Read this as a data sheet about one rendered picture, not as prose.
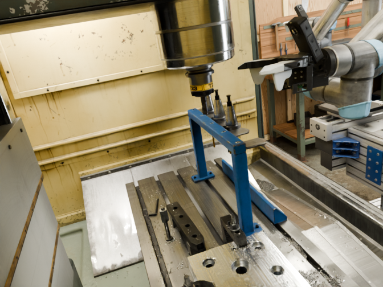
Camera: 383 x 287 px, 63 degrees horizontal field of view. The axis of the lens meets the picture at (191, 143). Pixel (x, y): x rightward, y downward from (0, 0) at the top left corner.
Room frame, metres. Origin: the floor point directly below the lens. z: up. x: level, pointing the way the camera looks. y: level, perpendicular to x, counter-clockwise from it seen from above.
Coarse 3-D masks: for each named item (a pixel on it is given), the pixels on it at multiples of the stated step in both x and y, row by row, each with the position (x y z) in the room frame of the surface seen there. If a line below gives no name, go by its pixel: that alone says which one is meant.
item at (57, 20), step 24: (0, 0) 0.48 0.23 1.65; (24, 0) 0.49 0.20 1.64; (48, 0) 0.50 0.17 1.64; (72, 0) 0.51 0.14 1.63; (96, 0) 0.51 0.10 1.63; (120, 0) 0.52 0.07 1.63; (144, 0) 0.53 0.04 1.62; (168, 0) 0.56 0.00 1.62; (0, 24) 0.49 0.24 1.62; (24, 24) 0.58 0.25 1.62; (48, 24) 0.74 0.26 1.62
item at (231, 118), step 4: (232, 104) 1.02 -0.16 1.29; (228, 108) 1.00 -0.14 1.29; (232, 108) 1.00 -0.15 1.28; (228, 112) 1.00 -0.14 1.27; (232, 112) 1.00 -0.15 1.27; (228, 116) 1.00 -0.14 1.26; (232, 116) 1.00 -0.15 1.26; (236, 116) 1.01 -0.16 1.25; (228, 120) 1.00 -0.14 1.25; (232, 120) 1.00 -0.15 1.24; (236, 120) 1.00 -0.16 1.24; (228, 124) 1.00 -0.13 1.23; (232, 124) 0.99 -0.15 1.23; (236, 124) 1.00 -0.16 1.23
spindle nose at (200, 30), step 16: (192, 0) 0.60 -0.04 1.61; (208, 0) 0.60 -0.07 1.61; (224, 0) 0.63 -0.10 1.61; (160, 16) 0.63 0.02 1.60; (176, 16) 0.61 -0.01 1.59; (192, 16) 0.60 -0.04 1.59; (208, 16) 0.60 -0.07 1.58; (224, 16) 0.62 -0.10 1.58; (160, 32) 0.64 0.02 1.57; (176, 32) 0.61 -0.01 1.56; (192, 32) 0.60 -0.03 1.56; (208, 32) 0.60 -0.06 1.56; (224, 32) 0.62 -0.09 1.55; (160, 48) 0.64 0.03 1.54; (176, 48) 0.61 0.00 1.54; (192, 48) 0.60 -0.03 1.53; (208, 48) 0.60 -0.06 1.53; (224, 48) 0.62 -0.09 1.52; (176, 64) 0.62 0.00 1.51; (192, 64) 0.60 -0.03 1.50; (208, 64) 0.60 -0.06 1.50
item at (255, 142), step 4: (248, 140) 0.87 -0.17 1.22; (252, 140) 0.87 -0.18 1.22; (256, 140) 0.86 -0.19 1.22; (260, 140) 0.86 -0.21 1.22; (264, 140) 0.85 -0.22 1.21; (248, 144) 0.84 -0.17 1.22; (252, 144) 0.84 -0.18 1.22; (256, 144) 0.83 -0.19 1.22; (260, 144) 0.83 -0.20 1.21; (264, 144) 0.83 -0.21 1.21; (248, 148) 0.82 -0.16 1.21
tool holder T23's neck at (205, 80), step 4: (204, 76) 0.65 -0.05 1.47; (208, 76) 0.66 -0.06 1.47; (192, 80) 0.66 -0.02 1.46; (196, 80) 0.66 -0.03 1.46; (200, 80) 0.65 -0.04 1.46; (204, 80) 0.65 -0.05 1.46; (208, 80) 0.66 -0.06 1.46; (212, 80) 0.67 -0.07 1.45; (192, 84) 0.66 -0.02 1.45; (196, 84) 0.66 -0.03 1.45; (200, 84) 0.65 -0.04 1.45
